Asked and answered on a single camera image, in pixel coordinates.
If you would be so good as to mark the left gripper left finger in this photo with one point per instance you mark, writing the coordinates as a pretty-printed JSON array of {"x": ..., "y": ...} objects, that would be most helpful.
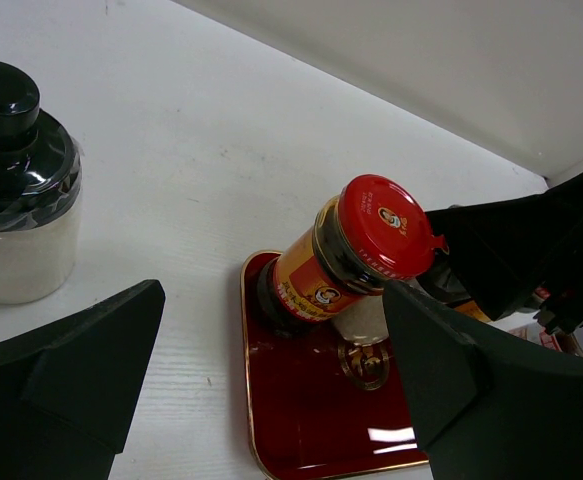
[{"x": 69, "y": 389}]

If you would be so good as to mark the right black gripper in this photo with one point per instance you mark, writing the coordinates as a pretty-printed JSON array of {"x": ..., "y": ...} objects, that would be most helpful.
[{"x": 504, "y": 253}]

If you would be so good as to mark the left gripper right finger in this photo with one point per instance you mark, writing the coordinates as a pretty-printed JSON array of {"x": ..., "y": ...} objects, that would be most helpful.
[{"x": 484, "y": 403}]

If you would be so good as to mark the tall red-cap sauce bottle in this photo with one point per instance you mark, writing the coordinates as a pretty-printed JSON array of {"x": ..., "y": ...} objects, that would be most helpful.
[{"x": 440, "y": 283}]

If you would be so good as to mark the short red-lid sauce jar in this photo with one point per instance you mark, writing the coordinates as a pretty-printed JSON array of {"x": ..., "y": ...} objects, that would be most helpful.
[{"x": 373, "y": 232}]

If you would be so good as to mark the grey-cap white salt shaker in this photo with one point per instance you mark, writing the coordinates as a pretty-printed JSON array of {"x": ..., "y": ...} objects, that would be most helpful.
[{"x": 363, "y": 323}]

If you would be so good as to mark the black-cap white bottle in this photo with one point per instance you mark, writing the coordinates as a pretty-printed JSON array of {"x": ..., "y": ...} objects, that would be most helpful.
[{"x": 40, "y": 193}]

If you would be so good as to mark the red rectangular tray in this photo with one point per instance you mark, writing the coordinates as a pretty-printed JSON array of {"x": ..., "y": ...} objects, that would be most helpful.
[{"x": 320, "y": 407}]

